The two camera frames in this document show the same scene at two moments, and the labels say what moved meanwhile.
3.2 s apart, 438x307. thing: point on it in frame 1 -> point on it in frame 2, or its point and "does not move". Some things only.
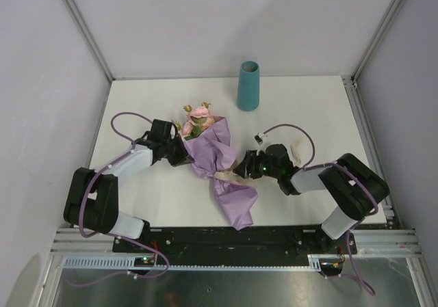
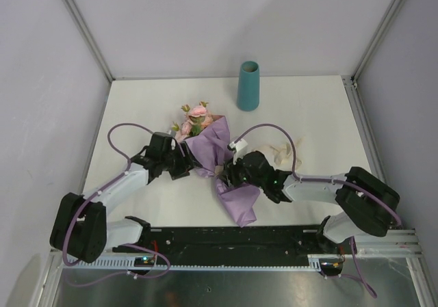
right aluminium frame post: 384,23 does not move
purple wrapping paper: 211,152 does not move
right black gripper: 251,158 -> 229,173
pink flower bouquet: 199,119 does not move
